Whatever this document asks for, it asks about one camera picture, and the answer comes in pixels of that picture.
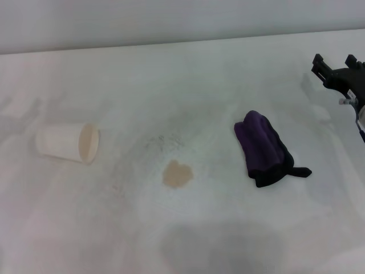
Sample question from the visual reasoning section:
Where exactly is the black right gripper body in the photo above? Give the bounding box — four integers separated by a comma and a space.
327, 67, 365, 107

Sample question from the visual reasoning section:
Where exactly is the purple rag with black trim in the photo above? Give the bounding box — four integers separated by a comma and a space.
234, 110, 313, 188

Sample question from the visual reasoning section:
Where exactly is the white paper cup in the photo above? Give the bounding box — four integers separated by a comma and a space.
35, 122, 101, 166

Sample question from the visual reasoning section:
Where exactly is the brown water stain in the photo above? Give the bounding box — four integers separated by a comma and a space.
162, 159, 195, 191

